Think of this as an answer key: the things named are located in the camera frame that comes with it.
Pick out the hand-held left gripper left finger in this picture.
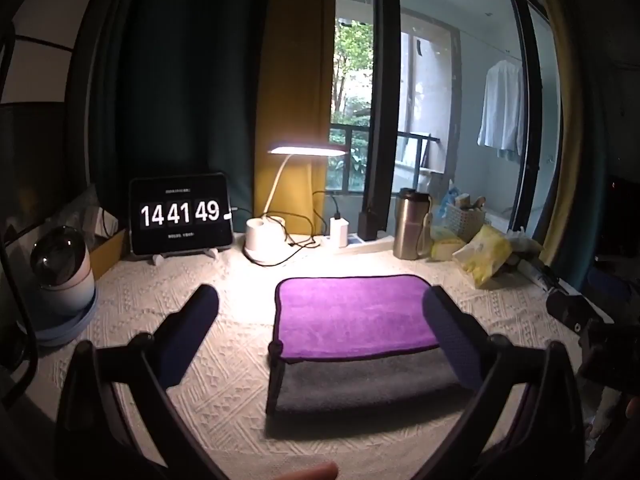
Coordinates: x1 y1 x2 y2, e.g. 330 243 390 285
55 284 231 480

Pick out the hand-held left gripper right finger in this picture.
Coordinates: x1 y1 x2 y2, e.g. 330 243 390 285
415 285 587 480

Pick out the purple towel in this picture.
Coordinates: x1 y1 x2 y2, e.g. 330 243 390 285
274 275 441 364

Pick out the grey towel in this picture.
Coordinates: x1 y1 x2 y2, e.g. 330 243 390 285
264 340 476 417

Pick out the person's left hand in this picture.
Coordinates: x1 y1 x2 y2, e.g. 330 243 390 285
277 461 339 480

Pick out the white tablet stand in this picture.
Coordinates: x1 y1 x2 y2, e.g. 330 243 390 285
151 246 222 265

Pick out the white knitted tablecloth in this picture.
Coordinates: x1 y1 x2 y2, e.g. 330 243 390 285
20 232 621 480

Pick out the yellow wipes packet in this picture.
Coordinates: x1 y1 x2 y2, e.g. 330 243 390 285
452 225 514 289

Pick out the pale yellow packet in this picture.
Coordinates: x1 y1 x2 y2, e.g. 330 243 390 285
431 227 467 262

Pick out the white tube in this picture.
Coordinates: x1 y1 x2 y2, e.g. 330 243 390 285
517 259 568 293

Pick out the white desk lamp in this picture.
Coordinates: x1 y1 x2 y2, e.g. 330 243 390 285
243 144 347 266

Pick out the tablet with clock display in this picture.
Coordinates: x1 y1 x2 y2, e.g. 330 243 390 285
129 172 235 256

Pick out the stainless steel tumbler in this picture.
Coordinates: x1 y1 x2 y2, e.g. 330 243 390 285
392 188 434 261

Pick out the cardboard box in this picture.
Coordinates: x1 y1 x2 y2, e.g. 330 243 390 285
90 227 126 281

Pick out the white woven basket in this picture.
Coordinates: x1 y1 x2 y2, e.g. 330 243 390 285
444 195 489 244

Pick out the white power strip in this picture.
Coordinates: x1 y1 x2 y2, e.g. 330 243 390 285
320 234 397 254

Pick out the blue plastic bag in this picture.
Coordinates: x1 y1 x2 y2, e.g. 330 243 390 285
433 180 459 223

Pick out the blue round tray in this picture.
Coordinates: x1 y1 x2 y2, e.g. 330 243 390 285
17 290 99 347

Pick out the white humidifier with clear dome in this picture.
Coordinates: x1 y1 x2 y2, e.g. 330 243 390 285
30 226 96 317

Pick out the white charger plug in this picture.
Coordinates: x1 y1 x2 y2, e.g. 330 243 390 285
328 215 350 249

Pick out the black balcony railing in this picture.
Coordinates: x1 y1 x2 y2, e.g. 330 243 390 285
327 122 442 194

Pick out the white hanging shirt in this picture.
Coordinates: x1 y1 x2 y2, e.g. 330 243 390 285
476 59 526 163

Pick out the yellow curtain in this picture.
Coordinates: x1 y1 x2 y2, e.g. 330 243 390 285
252 0 337 237
525 0 593 268

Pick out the dark green curtain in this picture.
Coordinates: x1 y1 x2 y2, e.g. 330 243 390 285
70 0 275 213

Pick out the black cable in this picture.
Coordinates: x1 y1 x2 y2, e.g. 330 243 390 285
227 190 342 267

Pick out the black window frame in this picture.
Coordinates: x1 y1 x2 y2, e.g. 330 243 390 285
357 0 402 241

